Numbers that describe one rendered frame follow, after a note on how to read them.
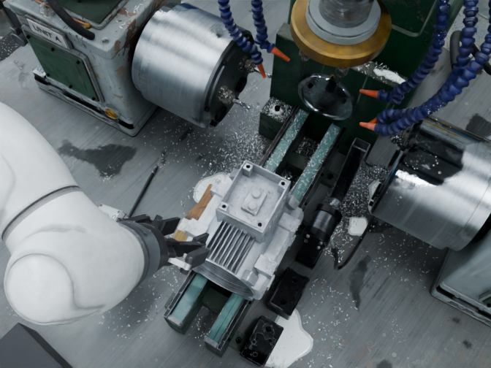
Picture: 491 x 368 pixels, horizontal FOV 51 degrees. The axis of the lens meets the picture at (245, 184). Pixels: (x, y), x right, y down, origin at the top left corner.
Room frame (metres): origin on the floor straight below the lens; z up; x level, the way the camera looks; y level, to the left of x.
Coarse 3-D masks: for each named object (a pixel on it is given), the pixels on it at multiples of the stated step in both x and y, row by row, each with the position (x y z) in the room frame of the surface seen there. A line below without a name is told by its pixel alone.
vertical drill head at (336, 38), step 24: (312, 0) 0.69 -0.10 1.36; (336, 0) 0.64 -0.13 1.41; (360, 0) 0.63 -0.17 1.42; (312, 24) 0.64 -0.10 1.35; (336, 24) 0.63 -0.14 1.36; (360, 24) 0.64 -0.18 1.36; (384, 24) 0.66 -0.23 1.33; (312, 48) 0.60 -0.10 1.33; (336, 48) 0.60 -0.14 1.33; (360, 48) 0.60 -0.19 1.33; (336, 72) 0.61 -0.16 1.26
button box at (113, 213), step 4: (100, 204) 0.40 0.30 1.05; (104, 204) 0.40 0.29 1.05; (100, 208) 0.39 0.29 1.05; (104, 208) 0.39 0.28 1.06; (108, 208) 0.39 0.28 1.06; (112, 208) 0.39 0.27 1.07; (104, 212) 0.38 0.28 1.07; (108, 212) 0.38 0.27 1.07; (112, 212) 0.38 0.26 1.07; (116, 212) 0.38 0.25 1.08; (120, 212) 0.37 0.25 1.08; (124, 212) 0.38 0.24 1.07; (112, 216) 0.37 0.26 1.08; (116, 216) 0.37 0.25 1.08; (120, 216) 0.37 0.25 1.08; (124, 216) 0.37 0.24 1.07; (128, 216) 0.38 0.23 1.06
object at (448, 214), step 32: (416, 128) 0.56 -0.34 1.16; (448, 128) 0.57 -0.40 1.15; (416, 160) 0.49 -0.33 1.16; (448, 160) 0.49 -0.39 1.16; (480, 160) 0.49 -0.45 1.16; (384, 192) 0.44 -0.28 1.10; (416, 192) 0.43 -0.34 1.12; (448, 192) 0.43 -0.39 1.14; (480, 192) 0.43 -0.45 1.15; (416, 224) 0.39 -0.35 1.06; (448, 224) 0.38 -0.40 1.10; (480, 224) 0.38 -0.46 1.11
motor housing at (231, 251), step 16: (208, 208) 0.40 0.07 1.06; (208, 224) 0.37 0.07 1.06; (224, 224) 0.35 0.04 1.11; (208, 240) 0.33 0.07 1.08; (224, 240) 0.32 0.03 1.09; (240, 240) 0.33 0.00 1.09; (272, 240) 0.34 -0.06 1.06; (288, 240) 0.35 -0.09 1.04; (208, 256) 0.29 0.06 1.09; (224, 256) 0.29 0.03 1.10; (240, 256) 0.29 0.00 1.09; (256, 256) 0.30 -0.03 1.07; (272, 256) 0.31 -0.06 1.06; (208, 272) 0.30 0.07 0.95; (224, 272) 0.30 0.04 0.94; (240, 272) 0.27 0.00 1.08; (256, 272) 0.27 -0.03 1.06; (240, 288) 0.27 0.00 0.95; (256, 288) 0.24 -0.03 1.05
